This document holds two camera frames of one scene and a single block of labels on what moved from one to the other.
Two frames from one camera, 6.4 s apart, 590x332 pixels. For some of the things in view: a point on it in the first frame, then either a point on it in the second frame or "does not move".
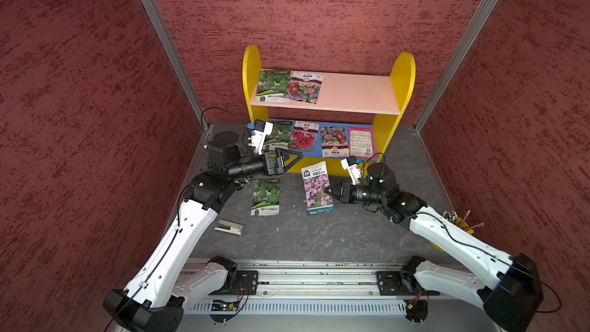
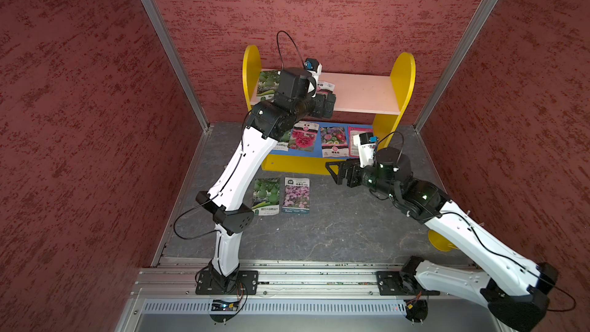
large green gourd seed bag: x=266 y=197 does not move
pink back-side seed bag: x=361 y=143 does not move
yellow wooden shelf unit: x=325 y=117 does not move
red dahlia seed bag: x=304 y=136 does not move
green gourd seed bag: x=273 y=86 does not move
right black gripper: x=346 y=191 → x=353 y=164
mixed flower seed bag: x=333 y=141 does not move
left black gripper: x=278 y=169 → x=319 y=101
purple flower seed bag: x=315 y=181 → x=296 y=195
